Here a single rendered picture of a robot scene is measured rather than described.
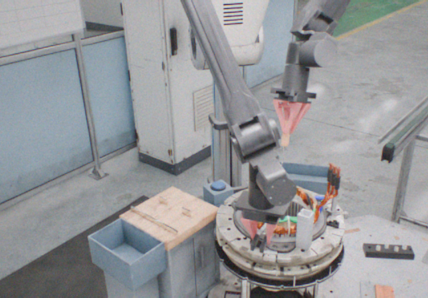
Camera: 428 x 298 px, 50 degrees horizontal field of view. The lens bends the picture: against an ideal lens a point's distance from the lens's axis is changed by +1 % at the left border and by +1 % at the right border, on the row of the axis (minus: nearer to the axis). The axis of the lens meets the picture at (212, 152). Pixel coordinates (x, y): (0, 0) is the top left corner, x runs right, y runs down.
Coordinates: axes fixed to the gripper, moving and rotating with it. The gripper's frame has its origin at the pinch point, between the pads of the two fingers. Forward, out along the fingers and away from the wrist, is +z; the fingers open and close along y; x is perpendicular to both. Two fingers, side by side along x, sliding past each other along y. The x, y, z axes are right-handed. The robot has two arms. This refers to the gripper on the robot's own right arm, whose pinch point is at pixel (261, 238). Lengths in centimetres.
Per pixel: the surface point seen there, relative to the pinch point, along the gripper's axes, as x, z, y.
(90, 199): 151, 116, -168
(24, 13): 148, -15, -190
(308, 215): 10.4, -0.7, 7.8
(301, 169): 54, 12, -1
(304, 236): 7.9, 3.3, 7.6
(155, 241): 4.1, 10.8, -28.6
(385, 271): 45, 38, 28
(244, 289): 5.6, 21.0, -5.5
